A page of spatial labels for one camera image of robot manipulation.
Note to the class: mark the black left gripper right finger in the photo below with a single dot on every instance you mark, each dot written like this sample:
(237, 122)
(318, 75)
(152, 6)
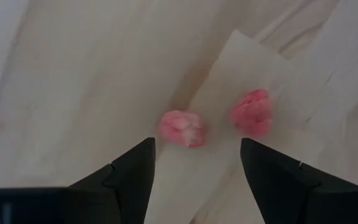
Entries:
(284, 193)

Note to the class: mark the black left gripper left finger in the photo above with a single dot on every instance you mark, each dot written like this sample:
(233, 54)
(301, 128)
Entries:
(126, 186)

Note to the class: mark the pink ball front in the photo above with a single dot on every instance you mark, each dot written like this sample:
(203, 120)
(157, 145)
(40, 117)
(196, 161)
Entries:
(253, 113)

